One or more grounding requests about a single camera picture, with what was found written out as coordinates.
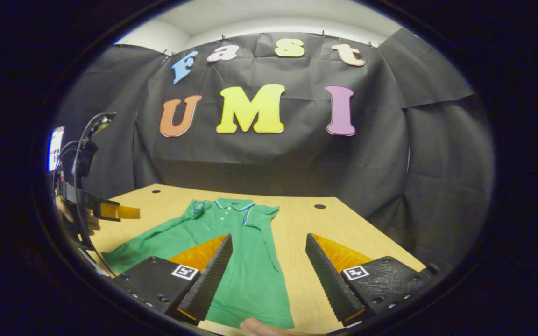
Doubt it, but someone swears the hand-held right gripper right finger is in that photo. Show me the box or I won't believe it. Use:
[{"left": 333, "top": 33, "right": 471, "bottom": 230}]
[{"left": 305, "top": 232, "right": 440, "bottom": 327}]

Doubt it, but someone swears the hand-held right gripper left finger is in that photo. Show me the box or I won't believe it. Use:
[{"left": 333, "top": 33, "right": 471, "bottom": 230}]
[{"left": 112, "top": 233, "right": 234, "bottom": 326}]

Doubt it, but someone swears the green T-shirt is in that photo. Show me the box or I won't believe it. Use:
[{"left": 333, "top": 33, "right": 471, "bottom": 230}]
[{"left": 102, "top": 197, "right": 295, "bottom": 329}]

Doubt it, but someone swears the bright computer monitor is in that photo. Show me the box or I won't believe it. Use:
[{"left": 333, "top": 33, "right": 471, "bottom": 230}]
[{"left": 47, "top": 126, "right": 65, "bottom": 172}]

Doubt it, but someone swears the black backdrop cloth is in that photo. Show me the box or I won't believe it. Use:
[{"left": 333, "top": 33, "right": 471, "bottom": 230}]
[{"left": 57, "top": 28, "right": 494, "bottom": 271}]

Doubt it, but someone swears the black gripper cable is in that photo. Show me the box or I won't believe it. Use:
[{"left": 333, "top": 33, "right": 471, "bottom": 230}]
[{"left": 52, "top": 112, "right": 116, "bottom": 277}]

